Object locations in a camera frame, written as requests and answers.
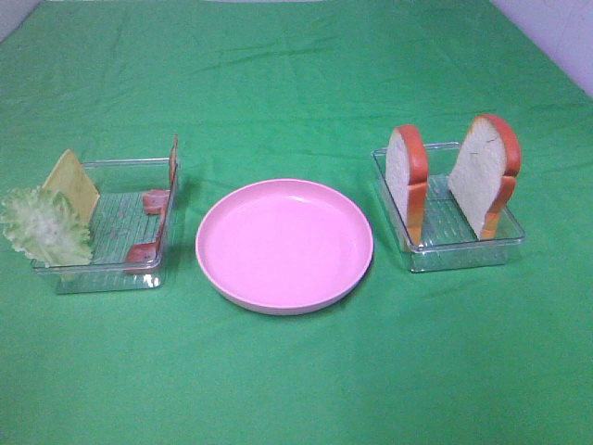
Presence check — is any white bread slice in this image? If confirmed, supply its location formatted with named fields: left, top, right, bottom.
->
left=385, top=124, right=429, bottom=245
left=448, top=114, right=522, bottom=240

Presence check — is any green tablecloth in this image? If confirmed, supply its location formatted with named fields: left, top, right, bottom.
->
left=1, top=1, right=592, bottom=444

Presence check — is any green lettuce leaf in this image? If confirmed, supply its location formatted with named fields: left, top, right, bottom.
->
left=1, top=186, right=93, bottom=267

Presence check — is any yellow cheese slice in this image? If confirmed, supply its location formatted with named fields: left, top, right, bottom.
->
left=42, top=149, right=100, bottom=239

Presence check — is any white bread slice upright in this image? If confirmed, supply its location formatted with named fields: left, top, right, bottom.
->
left=448, top=114, right=522, bottom=240

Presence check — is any pink round plate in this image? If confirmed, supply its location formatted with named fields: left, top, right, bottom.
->
left=196, top=178, right=373, bottom=315

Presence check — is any red bacon strip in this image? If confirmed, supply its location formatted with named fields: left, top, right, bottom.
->
left=125, top=197, right=168, bottom=274
left=142, top=134, right=178, bottom=217

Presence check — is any clear right bread tray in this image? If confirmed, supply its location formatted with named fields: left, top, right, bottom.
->
left=372, top=142, right=525, bottom=273

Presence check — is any clear left ingredient tray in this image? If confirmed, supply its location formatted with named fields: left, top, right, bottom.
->
left=31, top=158, right=181, bottom=294

